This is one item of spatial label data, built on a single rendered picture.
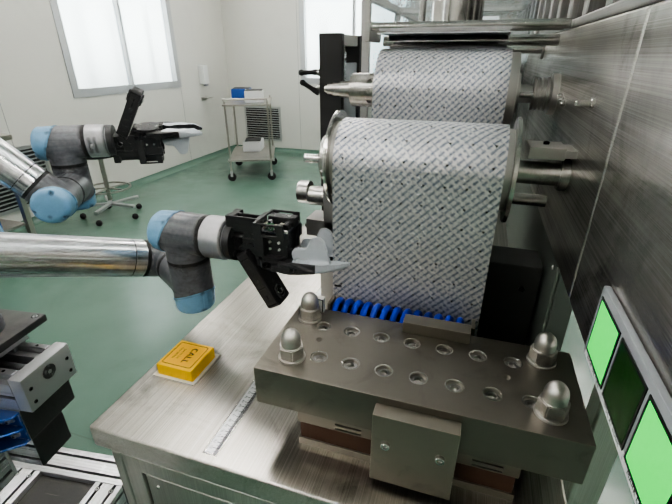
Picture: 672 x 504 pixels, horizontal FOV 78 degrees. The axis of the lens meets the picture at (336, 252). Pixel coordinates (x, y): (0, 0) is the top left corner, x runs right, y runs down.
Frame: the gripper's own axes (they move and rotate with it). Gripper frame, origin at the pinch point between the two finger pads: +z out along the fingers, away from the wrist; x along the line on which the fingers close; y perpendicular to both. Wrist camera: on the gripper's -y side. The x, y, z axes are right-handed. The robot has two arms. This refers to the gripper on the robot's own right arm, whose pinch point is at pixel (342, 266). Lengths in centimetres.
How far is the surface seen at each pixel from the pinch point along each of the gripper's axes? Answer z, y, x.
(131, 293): -181, -109, 124
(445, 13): 6, 41, 72
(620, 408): 29.7, 8.5, -30.7
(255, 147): -250, -78, 429
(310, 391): 1.9, -7.9, -20.0
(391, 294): 8.2, -3.7, -0.3
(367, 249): 4.1, 3.6, -0.2
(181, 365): -24.6, -16.6, -12.6
